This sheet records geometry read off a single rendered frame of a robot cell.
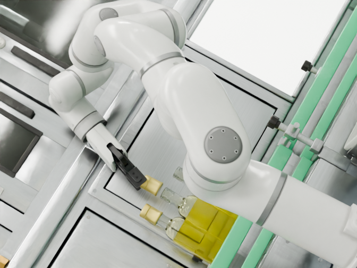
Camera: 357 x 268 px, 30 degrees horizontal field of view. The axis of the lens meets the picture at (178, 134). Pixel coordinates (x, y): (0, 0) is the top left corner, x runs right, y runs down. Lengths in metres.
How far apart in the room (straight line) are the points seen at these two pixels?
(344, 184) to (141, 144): 0.55
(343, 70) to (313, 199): 0.63
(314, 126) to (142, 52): 0.59
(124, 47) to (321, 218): 0.43
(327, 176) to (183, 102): 0.52
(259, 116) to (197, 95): 0.75
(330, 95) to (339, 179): 0.25
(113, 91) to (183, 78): 0.77
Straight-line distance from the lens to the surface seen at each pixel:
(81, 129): 1.56
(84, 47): 1.34
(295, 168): 1.45
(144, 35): 1.13
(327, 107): 1.60
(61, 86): 1.50
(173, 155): 1.70
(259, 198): 1.05
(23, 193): 1.76
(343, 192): 1.44
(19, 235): 1.73
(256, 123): 1.73
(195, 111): 1.00
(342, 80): 1.63
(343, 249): 1.07
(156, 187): 1.54
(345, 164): 1.45
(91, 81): 1.53
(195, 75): 1.02
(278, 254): 1.40
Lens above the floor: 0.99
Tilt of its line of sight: 7 degrees up
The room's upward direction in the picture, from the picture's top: 60 degrees counter-clockwise
